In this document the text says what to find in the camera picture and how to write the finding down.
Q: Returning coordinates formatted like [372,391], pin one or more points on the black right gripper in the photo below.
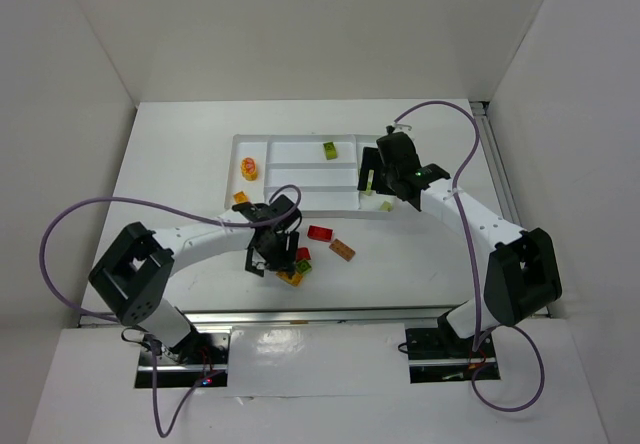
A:
[376,170]

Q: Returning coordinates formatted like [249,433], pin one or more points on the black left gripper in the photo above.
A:
[273,259]

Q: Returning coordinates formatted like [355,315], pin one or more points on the orange lego plate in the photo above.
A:
[293,279]

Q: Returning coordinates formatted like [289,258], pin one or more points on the small orange square lego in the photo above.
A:
[240,198]

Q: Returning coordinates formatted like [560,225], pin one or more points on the yellow oval lego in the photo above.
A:
[249,169]

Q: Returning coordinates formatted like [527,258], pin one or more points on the light green lego block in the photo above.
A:
[369,183]

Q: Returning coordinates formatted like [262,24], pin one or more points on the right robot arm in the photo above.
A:
[516,272]

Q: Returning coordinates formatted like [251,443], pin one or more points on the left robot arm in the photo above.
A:
[132,275]

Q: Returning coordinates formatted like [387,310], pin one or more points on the red curved lego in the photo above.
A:
[303,253]

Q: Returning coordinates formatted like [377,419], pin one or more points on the small green lego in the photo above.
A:
[303,267]

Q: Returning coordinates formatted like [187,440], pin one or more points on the white divided sorting tray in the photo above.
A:
[328,187]

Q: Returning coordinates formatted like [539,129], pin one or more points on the red rectangular lego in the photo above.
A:
[321,234]

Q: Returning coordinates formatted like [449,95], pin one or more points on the light green lego tray corner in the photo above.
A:
[386,206]

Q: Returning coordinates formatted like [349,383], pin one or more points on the brown flat lego plate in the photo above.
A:
[342,250]

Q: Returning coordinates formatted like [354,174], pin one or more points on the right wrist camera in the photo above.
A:
[396,126]

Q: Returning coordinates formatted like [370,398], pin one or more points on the right side aluminium rail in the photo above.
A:
[486,179]

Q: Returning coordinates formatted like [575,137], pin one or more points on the aluminium rail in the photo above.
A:
[279,316]
[486,179]

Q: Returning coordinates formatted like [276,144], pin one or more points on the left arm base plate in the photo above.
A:
[207,362]

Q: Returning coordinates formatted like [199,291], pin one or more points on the front aluminium rail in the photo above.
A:
[279,316]

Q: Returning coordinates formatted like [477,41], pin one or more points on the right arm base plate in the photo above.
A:
[433,360]

